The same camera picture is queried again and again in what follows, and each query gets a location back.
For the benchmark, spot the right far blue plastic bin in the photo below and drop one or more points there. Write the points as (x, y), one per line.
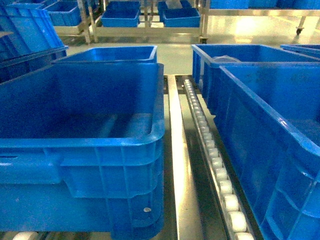
(207, 58)

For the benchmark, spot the steel rail divider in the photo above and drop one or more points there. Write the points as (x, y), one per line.
(188, 219)

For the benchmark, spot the left near blue plastic bin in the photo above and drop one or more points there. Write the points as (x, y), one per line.
(81, 150)

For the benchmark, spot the stacked blue crate left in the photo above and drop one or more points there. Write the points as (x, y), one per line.
(28, 41)

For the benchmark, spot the white roller conveyor track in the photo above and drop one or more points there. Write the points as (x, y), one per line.
(232, 211)

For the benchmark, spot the left far blue plastic bin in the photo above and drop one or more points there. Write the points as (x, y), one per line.
(115, 54)

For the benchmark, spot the blue plastic bin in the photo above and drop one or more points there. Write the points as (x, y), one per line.
(81, 150)
(268, 117)
(115, 54)
(207, 58)

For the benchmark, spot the right near blue plastic bin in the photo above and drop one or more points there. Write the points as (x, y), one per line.
(268, 117)

